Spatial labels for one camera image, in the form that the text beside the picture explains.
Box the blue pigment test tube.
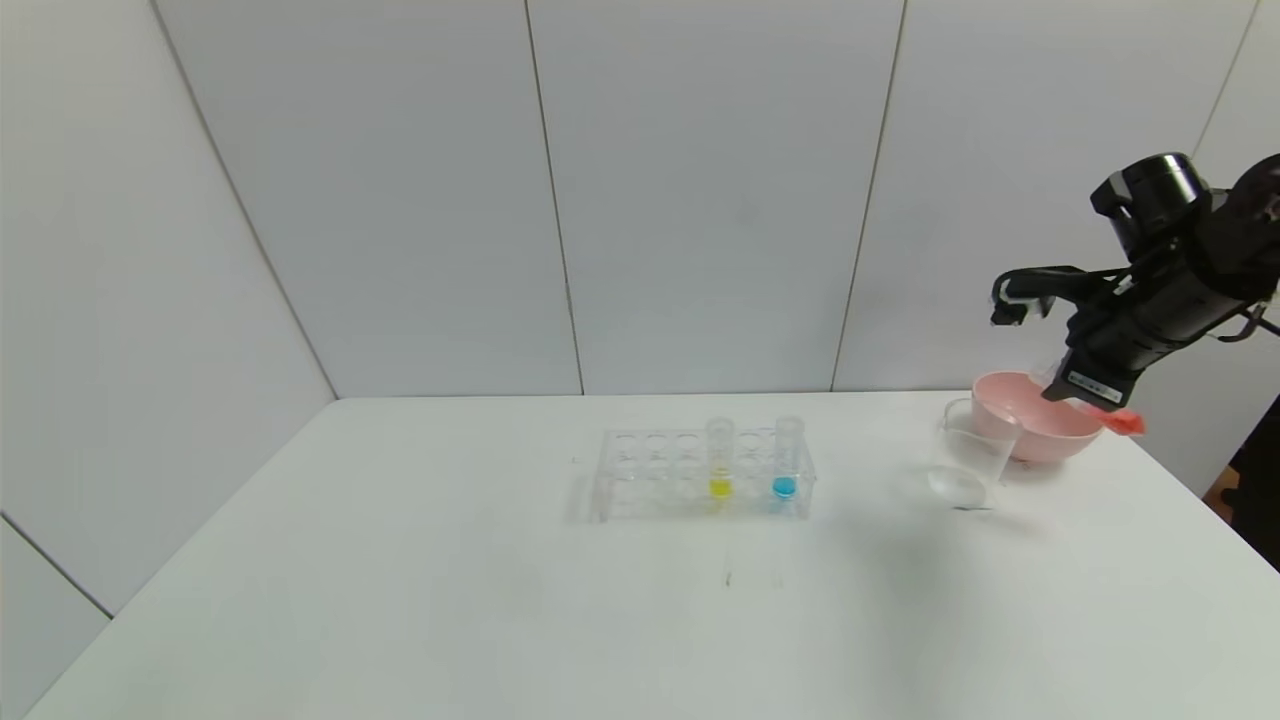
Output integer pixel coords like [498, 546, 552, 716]
[772, 417, 806, 503]

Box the red pigment test tube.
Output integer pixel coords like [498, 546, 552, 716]
[1030, 355, 1148, 439]

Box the yellow pigment test tube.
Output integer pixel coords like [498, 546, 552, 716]
[705, 418, 737, 502]

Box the clear acrylic test tube rack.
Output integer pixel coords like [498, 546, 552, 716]
[590, 428, 816, 523]

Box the clear glass beaker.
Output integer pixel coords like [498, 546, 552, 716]
[924, 398, 1022, 512]

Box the pink plastic bowl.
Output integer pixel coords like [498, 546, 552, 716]
[969, 373, 1105, 465]

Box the black bulky background object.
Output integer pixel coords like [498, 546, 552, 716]
[1222, 395, 1280, 573]

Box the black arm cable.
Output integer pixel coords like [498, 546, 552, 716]
[1212, 298, 1280, 344]

